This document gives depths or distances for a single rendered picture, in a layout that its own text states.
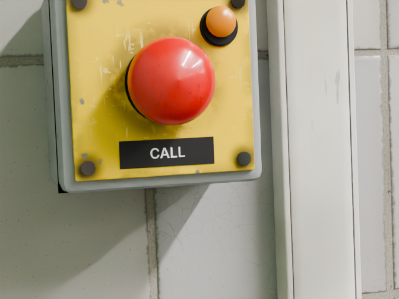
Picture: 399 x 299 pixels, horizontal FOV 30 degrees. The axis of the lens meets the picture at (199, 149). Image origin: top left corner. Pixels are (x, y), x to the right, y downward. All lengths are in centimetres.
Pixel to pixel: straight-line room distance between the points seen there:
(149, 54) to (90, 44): 3
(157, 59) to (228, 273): 17
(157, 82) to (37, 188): 12
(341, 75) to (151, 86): 15
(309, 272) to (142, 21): 18
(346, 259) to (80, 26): 21
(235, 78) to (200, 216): 11
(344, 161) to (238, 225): 7
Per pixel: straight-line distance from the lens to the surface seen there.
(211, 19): 35
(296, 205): 44
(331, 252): 45
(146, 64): 33
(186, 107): 33
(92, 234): 42
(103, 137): 35
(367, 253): 48
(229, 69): 36
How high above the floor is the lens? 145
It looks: 3 degrees down
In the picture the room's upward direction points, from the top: 2 degrees counter-clockwise
